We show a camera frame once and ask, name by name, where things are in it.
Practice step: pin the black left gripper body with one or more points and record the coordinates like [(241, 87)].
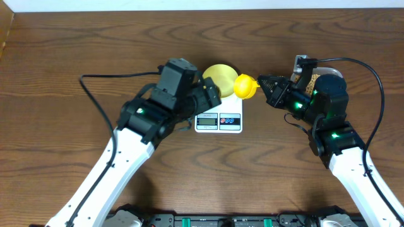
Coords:
[(200, 103)]

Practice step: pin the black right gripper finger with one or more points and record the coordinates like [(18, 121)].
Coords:
[(271, 81), (270, 94)]

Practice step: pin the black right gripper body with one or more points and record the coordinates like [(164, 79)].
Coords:
[(286, 96)]

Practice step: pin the yellow plastic scoop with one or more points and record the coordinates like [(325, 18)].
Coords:
[(245, 86)]

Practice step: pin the yellow plastic bowl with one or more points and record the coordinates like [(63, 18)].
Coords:
[(224, 77)]

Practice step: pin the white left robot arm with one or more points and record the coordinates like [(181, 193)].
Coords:
[(180, 94)]

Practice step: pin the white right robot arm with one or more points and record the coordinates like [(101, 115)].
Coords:
[(335, 141)]

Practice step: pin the white digital kitchen scale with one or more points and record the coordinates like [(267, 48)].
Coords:
[(225, 118)]

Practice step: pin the pile of soybeans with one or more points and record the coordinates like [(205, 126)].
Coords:
[(310, 86)]

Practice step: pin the clear plastic container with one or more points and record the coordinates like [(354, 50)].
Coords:
[(319, 70)]

